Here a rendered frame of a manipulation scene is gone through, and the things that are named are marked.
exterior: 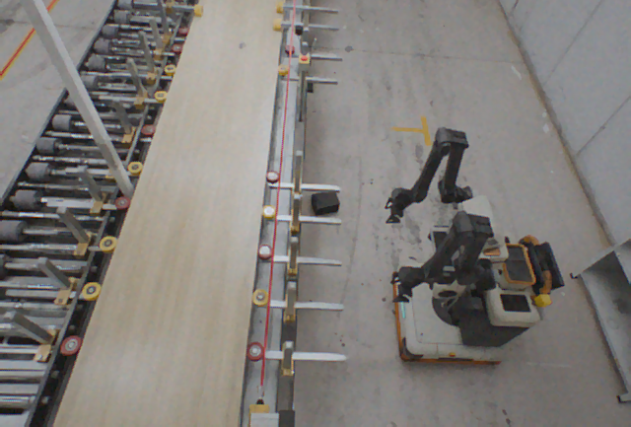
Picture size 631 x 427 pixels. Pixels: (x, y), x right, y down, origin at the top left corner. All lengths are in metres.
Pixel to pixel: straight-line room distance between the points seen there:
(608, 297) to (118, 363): 3.21
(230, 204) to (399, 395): 1.63
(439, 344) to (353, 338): 0.57
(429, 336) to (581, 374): 1.15
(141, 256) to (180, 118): 0.98
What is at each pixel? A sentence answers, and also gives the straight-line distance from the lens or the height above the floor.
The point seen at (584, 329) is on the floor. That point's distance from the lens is 3.67.
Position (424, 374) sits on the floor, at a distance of 3.04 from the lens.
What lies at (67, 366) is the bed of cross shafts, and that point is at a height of 0.70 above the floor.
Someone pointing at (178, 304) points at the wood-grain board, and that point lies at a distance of 2.11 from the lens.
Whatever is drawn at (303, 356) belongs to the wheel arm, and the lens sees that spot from 2.04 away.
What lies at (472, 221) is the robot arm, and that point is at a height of 1.62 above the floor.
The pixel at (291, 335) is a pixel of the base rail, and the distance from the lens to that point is 2.21.
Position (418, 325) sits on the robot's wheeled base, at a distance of 2.81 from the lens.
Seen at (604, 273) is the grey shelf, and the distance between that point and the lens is 3.83.
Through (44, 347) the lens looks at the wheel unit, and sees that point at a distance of 2.32.
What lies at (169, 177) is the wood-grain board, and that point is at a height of 0.90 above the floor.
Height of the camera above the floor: 2.83
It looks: 54 degrees down
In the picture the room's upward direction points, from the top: 8 degrees clockwise
